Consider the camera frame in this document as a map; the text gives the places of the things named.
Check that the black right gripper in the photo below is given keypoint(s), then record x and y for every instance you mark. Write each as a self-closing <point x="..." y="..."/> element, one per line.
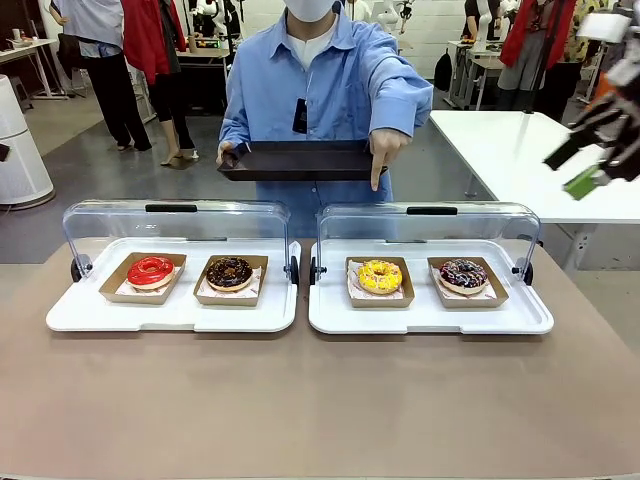
<point x="627" y="125"/>

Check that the yellow sprinkled donut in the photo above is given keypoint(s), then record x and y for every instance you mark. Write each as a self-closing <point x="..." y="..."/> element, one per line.
<point x="367" y="280"/>
<point x="380" y="301"/>

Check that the white paper liner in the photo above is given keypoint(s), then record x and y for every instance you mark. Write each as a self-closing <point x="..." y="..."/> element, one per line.
<point x="256" y="280"/>
<point x="353" y="287"/>
<point x="492" y="292"/>
<point x="125" y="290"/>

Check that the dark serving tray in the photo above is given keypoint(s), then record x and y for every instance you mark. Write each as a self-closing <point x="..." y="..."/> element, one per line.
<point x="300" y="162"/>

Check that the person's right forearm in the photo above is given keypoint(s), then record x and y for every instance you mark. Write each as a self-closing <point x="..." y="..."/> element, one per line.
<point x="234" y="131"/>

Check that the person's left forearm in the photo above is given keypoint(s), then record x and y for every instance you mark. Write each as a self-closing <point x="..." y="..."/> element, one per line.
<point x="405" y="107"/>

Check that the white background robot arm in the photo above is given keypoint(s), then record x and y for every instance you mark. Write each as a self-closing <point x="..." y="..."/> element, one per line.
<point x="484" y="30"/>

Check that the purple drizzled donut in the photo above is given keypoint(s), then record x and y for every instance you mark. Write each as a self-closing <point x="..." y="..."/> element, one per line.
<point x="450" y="277"/>

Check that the dark sprinkled donut in box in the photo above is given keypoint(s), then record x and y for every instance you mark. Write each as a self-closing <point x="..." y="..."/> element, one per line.
<point x="475" y="301"/>

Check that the person in blue shirt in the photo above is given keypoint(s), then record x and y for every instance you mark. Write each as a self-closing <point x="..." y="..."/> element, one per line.
<point x="340" y="75"/>

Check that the chocolate glazed donut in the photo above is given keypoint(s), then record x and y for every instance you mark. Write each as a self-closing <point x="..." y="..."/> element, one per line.
<point x="217" y="275"/>

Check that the chocolate donut in box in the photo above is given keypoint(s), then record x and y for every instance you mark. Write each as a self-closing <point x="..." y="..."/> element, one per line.
<point x="225" y="299"/>

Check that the red glazed donut in box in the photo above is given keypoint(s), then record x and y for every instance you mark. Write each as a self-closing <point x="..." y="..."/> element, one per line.
<point x="112" y="292"/>

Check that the person's left hand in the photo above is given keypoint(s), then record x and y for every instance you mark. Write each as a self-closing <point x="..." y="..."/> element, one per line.
<point x="387" y="145"/>

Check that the person's right hand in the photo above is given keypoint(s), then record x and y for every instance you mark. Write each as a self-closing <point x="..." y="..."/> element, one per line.
<point x="224" y="152"/>

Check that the large white table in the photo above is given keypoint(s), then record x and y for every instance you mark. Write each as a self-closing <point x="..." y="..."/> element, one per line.
<point x="500" y="150"/>

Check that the floral patterned shirt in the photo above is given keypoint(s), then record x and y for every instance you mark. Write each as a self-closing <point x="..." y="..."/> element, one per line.
<point x="580" y="45"/>

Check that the grey background work table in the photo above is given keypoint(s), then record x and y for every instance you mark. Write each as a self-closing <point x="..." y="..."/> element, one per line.
<point x="475" y="62"/>

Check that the mannequin with red coat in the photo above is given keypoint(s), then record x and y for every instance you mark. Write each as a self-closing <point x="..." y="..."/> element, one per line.
<point x="525" y="30"/>

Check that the clear hinged lid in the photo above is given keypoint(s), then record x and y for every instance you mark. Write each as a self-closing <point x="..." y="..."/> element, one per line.
<point x="432" y="211"/>
<point x="171" y="208"/>

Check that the black backpack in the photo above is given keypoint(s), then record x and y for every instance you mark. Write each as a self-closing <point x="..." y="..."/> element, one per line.
<point x="443" y="72"/>

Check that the white display tray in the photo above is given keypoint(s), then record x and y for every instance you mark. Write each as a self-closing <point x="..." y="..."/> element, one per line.
<point x="425" y="320"/>
<point x="170" y="317"/>

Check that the black clip-on tag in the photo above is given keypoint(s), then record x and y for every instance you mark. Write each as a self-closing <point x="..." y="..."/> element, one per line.
<point x="300" y="116"/>

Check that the white face mask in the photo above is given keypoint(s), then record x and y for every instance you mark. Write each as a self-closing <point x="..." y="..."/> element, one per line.
<point x="310" y="9"/>

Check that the mannequin with red jacket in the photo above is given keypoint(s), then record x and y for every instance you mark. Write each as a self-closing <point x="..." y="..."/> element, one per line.
<point x="150" y="45"/>

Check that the mannequin with blue shirt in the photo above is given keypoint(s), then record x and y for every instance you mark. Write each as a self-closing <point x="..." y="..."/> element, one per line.
<point x="112" y="75"/>

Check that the white background desk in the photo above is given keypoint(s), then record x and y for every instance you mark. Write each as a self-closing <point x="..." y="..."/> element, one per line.
<point x="25" y="50"/>

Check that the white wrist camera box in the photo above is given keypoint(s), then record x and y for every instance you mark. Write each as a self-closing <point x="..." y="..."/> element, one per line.
<point x="602" y="26"/>

